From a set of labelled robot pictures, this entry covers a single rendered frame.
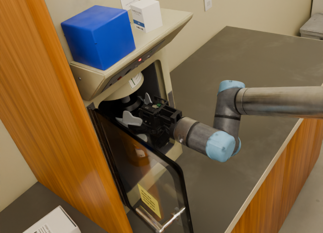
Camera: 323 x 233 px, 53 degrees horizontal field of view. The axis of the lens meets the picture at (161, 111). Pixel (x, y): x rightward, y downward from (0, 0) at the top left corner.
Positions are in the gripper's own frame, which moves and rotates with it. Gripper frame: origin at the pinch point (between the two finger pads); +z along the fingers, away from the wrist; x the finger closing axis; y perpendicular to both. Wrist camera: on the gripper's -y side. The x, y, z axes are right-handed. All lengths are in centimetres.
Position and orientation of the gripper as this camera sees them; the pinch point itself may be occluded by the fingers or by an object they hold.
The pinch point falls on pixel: (129, 110)
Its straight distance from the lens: 102.7
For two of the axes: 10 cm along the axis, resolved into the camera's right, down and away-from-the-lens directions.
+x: -6.1, 5.7, -5.5
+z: -7.8, -3.3, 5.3
